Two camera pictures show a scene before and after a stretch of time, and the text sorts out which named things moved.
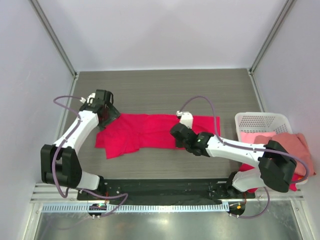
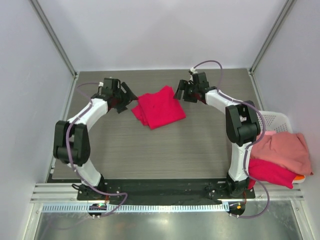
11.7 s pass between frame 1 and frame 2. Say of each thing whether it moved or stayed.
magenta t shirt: moved
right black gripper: moved
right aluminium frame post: stayed
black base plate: stayed
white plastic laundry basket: stayed
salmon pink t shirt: stayed
